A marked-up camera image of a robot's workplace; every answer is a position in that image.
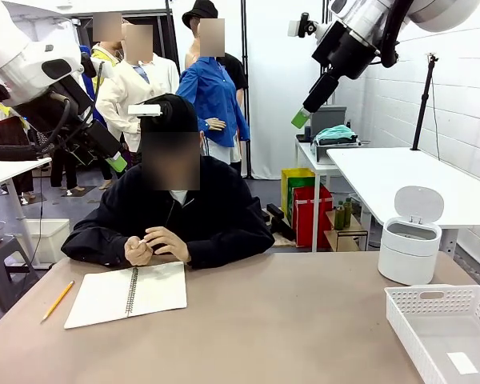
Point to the white spiral notebook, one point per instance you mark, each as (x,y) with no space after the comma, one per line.
(160,288)

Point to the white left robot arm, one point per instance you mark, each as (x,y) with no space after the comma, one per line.
(20,60)

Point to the person's left hand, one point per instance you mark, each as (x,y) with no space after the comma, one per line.
(170,240)

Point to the mannequin in black shirt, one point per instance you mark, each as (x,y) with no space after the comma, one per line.
(236,68)

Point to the white storage box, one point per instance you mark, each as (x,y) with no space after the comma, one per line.
(48,240)

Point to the mannequin in yellow vest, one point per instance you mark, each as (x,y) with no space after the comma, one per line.
(102,54)

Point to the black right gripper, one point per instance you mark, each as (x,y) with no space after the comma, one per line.
(344,50)

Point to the red shopping bag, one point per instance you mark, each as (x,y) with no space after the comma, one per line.
(310,220)

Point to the person's right hand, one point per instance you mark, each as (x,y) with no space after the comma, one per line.
(138,254)

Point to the black bucket hat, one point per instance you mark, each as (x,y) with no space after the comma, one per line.
(200,10)

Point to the grey box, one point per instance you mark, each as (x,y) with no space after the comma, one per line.
(328,118)

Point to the yellow green shopping bag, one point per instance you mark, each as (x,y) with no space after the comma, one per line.
(292,180)

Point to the flat white paper piece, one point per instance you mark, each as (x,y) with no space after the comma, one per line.
(462,362)

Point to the black tripod stand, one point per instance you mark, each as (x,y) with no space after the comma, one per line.
(424,104)

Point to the teal cloth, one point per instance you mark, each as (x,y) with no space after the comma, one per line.
(336,133)

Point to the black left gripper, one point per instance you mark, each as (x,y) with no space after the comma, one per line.
(94,130)

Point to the white head camera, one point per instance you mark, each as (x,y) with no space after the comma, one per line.
(144,110)

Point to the mannequin in white jacket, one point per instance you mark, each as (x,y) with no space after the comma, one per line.
(124,92)

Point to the person's left forearm black sleeve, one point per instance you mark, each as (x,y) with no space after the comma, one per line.
(232,250)

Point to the black light stand pole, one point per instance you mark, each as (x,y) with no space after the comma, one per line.
(245,80)

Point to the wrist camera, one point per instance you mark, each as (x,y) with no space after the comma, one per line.
(295,28)
(104,69)

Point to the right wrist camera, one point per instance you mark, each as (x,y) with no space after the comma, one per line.
(295,28)

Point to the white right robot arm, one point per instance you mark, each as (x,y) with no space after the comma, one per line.
(436,12)

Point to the white lidded trash bin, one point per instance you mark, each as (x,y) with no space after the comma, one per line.
(408,256)

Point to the green bottle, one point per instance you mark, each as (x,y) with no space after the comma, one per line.
(347,212)
(339,218)

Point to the dark grey plastic stool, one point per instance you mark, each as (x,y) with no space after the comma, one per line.
(4,250)

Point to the mannequin in blue shirt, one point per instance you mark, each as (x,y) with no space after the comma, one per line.
(208,88)

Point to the small white side table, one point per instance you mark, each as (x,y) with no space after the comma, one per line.
(304,154)

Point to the white perforated plastic basket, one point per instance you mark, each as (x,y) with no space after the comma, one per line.
(456,332)

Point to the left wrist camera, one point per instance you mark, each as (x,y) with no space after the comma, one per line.
(104,69)

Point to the grey tray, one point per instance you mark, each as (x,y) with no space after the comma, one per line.
(324,154)

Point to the black blocks on floor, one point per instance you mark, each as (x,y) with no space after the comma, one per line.
(282,224)

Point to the person's right forearm black sleeve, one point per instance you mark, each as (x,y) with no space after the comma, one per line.
(92,246)

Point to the black cap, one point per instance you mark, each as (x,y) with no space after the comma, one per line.
(176,116)

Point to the low wooden shelf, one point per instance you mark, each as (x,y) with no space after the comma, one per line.
(344,238)

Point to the yellow pencil with eraser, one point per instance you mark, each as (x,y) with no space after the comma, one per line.
(58,301)

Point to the person in black hoodie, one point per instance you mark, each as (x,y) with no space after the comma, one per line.
(224,216)

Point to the black head camera mount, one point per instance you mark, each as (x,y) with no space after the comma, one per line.
(166,109)

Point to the white desk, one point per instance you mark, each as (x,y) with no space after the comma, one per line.
(8,170)

